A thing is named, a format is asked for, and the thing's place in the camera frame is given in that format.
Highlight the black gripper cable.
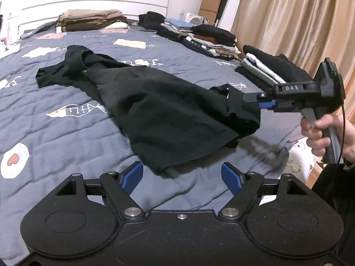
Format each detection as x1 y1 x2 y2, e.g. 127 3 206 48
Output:
337 100 347 164

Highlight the black shirt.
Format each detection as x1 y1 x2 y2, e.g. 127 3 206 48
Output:
35 44 261 176

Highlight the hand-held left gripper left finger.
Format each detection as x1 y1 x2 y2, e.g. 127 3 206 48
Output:
54 161 146 221

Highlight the beige curtain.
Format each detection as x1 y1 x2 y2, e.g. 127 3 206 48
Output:
230 0 355 122

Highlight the stack of brown folded clothes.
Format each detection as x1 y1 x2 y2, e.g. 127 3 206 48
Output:
55 9 128 32

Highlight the folded clothes stack, black top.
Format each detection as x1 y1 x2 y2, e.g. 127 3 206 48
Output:
181 24 242 59

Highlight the folded clothes stack, blue top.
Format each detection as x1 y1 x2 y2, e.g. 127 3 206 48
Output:
157 17 195 41

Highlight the white pillow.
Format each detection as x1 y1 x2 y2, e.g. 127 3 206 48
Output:
56 22 130 33

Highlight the folded black and white clothes stack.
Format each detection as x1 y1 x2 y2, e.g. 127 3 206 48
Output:
235 44 314 90

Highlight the white printed sheet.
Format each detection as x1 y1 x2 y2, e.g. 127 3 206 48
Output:
287 138 317 185

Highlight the white bed headboard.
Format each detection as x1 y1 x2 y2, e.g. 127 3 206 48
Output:
0 0 170 38

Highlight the grey cloth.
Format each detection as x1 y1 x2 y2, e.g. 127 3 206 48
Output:
20 21 60 40

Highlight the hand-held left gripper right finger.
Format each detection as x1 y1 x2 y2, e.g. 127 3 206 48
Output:
218 162 312 221

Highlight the white clothes pile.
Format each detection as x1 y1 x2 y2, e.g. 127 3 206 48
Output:
0 41 20 59

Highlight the person's right hand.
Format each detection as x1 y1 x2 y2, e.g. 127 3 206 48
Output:
301 113 355 169

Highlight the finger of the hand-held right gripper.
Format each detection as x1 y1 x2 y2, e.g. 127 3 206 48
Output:
243 90 278 103
258 101 278 111

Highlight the grey printed quilt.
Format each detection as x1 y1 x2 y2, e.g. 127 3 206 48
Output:
0 23 306 228

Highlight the black clothes pile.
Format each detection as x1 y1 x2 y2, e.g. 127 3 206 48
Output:
138 11 167 31

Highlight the person's dark clothing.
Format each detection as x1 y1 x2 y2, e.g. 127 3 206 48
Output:
310 163 355 265

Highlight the white fan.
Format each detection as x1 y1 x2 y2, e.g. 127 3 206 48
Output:
185 13 209 26

